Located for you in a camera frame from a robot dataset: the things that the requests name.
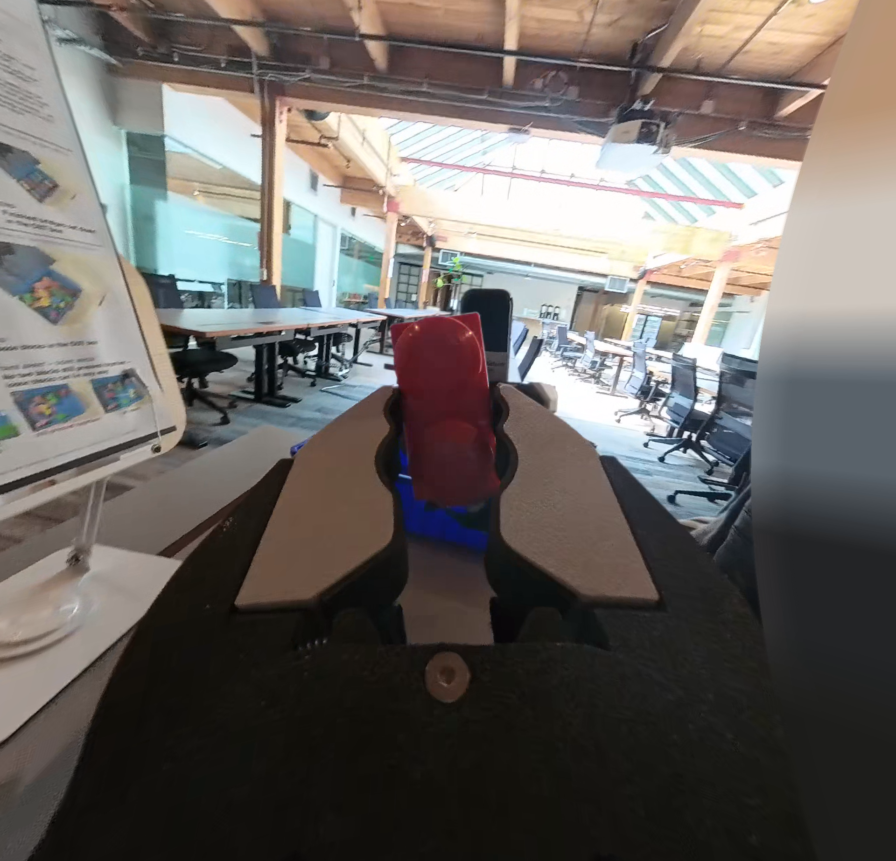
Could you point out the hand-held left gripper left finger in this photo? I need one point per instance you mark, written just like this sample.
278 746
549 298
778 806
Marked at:
329 511

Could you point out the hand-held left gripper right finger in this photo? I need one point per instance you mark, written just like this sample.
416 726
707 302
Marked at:
567 511

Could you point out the red two-stud toy block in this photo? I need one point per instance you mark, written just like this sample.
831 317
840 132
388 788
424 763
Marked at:
448 399

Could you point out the blue plastic bin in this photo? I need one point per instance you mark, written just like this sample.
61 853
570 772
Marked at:
441 525

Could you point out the green potted plant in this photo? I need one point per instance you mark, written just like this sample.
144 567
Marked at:
453 270

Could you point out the wooden office desk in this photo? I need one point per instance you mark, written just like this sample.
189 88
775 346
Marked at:
413 313
231 319

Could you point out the long wooden table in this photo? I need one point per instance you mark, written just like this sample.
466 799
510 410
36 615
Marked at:
630 347

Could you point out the black office chair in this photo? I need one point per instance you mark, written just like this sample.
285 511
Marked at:
728 399
640 378
203 364

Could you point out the red ceiling pipe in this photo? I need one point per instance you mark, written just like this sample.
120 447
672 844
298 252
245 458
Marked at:
560 179

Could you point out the white ceiling projector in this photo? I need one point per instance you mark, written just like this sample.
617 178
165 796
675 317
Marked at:
633 140

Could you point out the instruction sign on stand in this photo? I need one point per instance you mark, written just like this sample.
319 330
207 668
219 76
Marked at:
56 245

